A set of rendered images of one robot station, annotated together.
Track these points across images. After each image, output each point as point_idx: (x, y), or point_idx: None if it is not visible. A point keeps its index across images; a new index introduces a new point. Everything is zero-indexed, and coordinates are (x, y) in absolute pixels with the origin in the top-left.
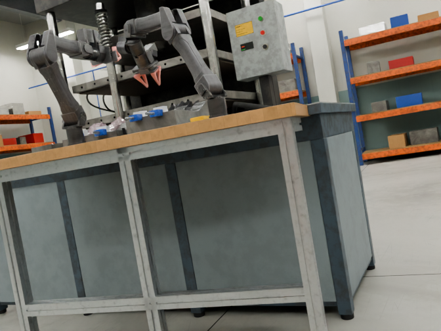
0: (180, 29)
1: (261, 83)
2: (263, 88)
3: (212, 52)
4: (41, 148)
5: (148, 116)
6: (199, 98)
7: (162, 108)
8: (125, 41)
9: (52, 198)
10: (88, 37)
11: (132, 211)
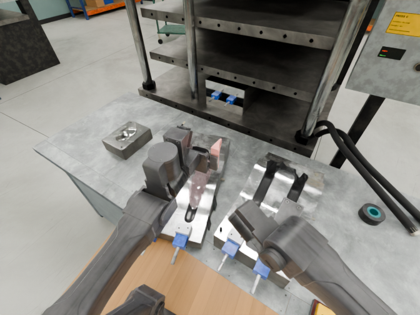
0: None
1: (371, 99)
2: (369, 105)
3: (340, 58)
4: (111, 147)
5: (248, 256)
6: (288, 92)
7: None
8: (251, 231)
9: None
10: (169, 175)
11: None
